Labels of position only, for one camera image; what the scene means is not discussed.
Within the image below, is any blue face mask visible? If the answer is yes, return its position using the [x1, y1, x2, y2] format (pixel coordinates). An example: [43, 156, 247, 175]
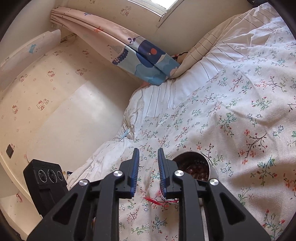
[119, 129, 130, 141]

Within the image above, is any window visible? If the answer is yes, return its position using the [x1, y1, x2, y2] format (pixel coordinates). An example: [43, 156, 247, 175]
[128, 0, 184, 16]

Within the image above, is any whale print curtain left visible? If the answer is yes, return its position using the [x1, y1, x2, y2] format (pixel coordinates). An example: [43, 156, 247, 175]
[51, 7, 180, 85]

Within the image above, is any striped beige pillow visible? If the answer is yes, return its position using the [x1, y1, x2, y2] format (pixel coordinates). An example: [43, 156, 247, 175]
[171, 11, 255, 81]

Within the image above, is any floral bed sheet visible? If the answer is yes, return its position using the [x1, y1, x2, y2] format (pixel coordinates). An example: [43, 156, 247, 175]
[119, 27, 295, 240]

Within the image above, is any red string bracelet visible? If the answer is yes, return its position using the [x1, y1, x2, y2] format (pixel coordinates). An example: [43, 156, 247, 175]
[143, 189, 179, 207]

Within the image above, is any round silver metal tin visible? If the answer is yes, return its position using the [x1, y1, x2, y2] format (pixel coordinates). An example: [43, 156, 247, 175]
[159, 152, 218, 204]

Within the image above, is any white striped duvet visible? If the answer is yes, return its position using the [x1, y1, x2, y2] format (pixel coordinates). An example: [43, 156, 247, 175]
[68, 3, 289, 187]

